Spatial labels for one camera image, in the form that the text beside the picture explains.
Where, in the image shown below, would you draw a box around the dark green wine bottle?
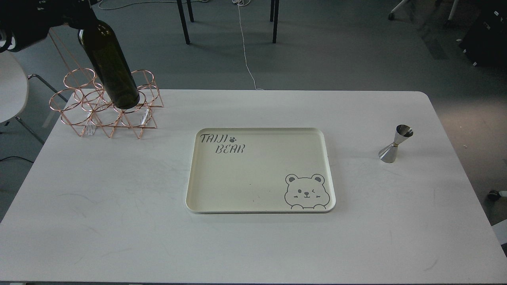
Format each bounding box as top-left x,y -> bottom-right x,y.
78,19 -> 140,110

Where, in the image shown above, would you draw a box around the black equipment case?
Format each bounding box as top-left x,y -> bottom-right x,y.
459,0 -> 507,67

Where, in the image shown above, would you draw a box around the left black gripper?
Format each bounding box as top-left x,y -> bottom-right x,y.
0,0 -> 97,52

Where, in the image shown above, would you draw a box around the white chair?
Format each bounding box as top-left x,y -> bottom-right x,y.
0,52 -> 57,144

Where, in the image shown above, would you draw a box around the white floor cable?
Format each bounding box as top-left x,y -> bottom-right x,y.
232,0 -> 264,91

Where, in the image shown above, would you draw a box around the black table legs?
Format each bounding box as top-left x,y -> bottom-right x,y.
176,0 -> 280,45

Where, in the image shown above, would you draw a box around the copper wire bottle rack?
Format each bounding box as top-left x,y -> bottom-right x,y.
48,28 -> 164,139

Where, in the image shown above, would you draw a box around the steel double jigger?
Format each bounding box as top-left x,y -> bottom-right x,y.
378,124 -> 414,163

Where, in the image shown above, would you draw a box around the cream bear serving tray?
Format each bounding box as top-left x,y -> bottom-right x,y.
185,128 -> 336,214

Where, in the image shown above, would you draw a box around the office chair base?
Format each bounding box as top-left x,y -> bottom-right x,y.
388,0 -> 460,27

